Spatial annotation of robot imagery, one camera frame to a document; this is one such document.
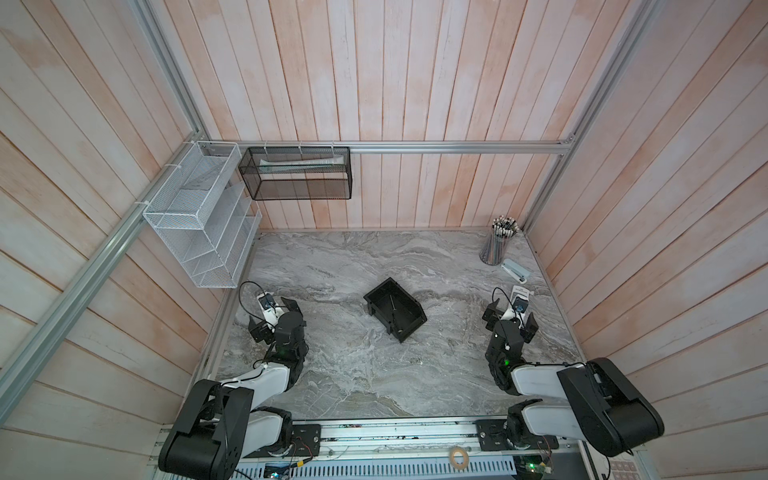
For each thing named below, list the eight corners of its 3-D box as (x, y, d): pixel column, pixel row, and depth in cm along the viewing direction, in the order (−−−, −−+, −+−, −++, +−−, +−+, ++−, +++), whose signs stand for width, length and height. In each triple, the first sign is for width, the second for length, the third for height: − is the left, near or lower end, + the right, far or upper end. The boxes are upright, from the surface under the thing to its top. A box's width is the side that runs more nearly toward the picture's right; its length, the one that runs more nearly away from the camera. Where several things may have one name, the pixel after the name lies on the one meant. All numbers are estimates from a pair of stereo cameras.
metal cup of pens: (483, 265, 111) (497, 234, 98) (477, 247, 117) (490, 215, 104) (504, 265, 111) (522, 234, 98) (498, 247, 117) (514, 215, 104)
